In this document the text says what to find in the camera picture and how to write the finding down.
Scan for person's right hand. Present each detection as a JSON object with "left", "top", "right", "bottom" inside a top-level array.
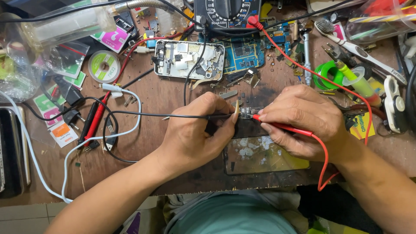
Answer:
[{"left": 256, "top": 84, "right": 351, "bottom": 163}]

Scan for person's left hand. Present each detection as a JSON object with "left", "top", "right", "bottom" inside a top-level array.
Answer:
[{"left": 158, "top": 92, "right": 240, "bottom": 170}]

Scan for red multimeter probe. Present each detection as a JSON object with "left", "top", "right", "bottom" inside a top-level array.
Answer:
[{"left": 247, "top": 16, "right": 373, "bottom": 192}]

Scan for black multimeter probe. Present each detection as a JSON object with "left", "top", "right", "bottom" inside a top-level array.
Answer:
[{"left": 103, "top": 32, "right": 235, "bottom": 163}]

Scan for black glass phone screen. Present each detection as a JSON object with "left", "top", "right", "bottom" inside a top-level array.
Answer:
[{"left": 224, "top": 117, "right": 310, "bottom": 176}]

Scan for small circuit board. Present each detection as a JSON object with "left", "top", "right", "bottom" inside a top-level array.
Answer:
[{"left": 239, "top": 107, "right": 264, "bottom": 120}]

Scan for yellow label sticker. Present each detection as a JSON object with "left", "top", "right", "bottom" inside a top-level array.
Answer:
[{"left": 349, "top": 112, "right": 376, "bottom": 140}]

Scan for metal shield cover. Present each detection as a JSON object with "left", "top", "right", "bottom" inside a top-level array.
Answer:
[{"left": 244, "top": 68, "right": 261, "bottom": 88}]

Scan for silver precision screwdriver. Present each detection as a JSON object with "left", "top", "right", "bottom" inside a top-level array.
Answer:
[{"left": 300, "top": 29, "right": 312, "bottom": 86}]

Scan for yellow flux syringe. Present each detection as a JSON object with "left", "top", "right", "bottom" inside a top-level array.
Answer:
[{"left": 335, "top": 60, "right": 382, "bottom": 107}]

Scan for opened white phone chassis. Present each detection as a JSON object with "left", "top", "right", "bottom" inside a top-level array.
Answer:
[{"left": 153, "top": 40, "right": 225, "bottom": 81}]

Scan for person's teal shirt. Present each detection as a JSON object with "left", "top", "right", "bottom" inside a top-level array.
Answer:
[{"left": 162, "top": 190, "right": 309, "bottom": 234}]

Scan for white toothbrush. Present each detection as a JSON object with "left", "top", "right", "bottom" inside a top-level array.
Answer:
[{"left": 314, "top": 19, "right": 407, "bottom": 86}]

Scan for blue phone motherboard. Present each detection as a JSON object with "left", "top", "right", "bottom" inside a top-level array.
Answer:
[{"left": 214, "top": 34, "right": 265, "bottom": 75}]

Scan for white magnifier loupe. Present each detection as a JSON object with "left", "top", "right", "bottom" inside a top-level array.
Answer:
[{"left": 383, "top": 75, "right": 407, "bottom": 134}]

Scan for red and black spare probes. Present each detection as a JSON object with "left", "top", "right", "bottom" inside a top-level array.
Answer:
[{"left": 77, "top": 93, "right": 111, "bottom": 153}]

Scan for solder wick spool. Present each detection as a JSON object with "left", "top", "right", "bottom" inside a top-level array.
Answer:
[{"left": 88, "top": 50, "right": 121, "bottom": 84}]

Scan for black power plug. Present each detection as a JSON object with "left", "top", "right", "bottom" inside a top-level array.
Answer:
[{"left": 62, "top": 106, "right": 86, "bottom": 131}]

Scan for orange white wipe packet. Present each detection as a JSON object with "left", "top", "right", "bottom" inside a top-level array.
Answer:
[{"left": 49, "top": 122, "right": 79, "bottom": 149}]

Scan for black analog multimeter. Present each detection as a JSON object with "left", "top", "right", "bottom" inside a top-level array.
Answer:
[{"left": 194, "top": 0, "right": 262, "bottom": 32}]

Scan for clear plastic container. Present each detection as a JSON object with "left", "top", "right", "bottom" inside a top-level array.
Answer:
[{"left": 345, "top": 0, "right": 416, "bottom": 45}]

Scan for green pink wipe packet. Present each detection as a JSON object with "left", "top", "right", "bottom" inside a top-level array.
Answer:
[{"left": 32, "top": 85, "right": 70, "bottom": 128}]

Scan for clear plastic bags heap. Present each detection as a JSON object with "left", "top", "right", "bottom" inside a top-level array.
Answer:
[{"left": 0, "top": 0, "right": 117, "bottom": 104}]

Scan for stack of phones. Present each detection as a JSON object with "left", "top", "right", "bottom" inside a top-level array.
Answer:
[{"left": 0, "top": 106, "right": 31, "bottom": 199}]

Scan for green wire spool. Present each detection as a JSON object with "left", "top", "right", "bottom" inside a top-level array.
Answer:
[{"left": 313, "top": 60, "right": 345, "bottom": 91}]

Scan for white charging cable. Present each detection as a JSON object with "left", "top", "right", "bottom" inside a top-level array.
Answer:
[{"left": 0, "top": 83, "right": 142, "bottom": 204}]

